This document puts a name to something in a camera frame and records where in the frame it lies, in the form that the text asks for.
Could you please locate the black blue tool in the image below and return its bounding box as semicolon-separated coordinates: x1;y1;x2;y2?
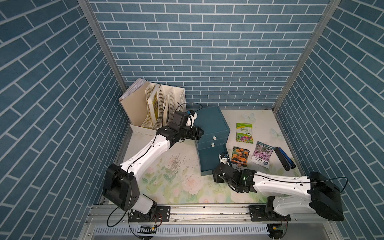
274;147;297;171

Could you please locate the yellow green booklet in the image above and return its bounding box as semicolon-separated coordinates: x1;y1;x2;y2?
147;84;160;127

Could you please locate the teal drawer cabinet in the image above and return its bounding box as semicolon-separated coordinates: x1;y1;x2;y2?
194;106;230;151

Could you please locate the green flower seed bag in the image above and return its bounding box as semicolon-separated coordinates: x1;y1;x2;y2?
236;123;254;144

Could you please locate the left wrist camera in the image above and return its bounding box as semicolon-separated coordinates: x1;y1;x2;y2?
186;110;198;129

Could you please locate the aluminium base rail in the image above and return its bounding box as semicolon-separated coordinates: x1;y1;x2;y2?
79;204;342;240

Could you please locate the beige folder with papers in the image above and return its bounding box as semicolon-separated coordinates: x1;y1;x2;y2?
119;78;150;126

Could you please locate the purple flower seed bag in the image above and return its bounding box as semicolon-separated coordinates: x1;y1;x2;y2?
251;142;274;169

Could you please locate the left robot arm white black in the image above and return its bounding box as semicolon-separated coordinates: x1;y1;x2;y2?
102;110;204;215

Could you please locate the cream mesh file organizer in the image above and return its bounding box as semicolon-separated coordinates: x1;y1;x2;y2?
130;83;186;137

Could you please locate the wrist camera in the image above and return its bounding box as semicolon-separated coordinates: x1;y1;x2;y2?
186;110;198;129
219;153;231;165

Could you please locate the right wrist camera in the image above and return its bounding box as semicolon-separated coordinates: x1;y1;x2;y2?
219;153;231;165

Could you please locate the teal bottom drawer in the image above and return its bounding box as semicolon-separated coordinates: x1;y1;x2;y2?
198;145;228;176

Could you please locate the floral table mat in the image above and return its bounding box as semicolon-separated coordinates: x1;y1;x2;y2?
138;109;294;204

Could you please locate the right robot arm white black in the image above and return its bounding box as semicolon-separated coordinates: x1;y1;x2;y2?
213;163;345;222

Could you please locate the orange marigold seed bag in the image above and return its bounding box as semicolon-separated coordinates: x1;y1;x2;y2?
231;147;250;170

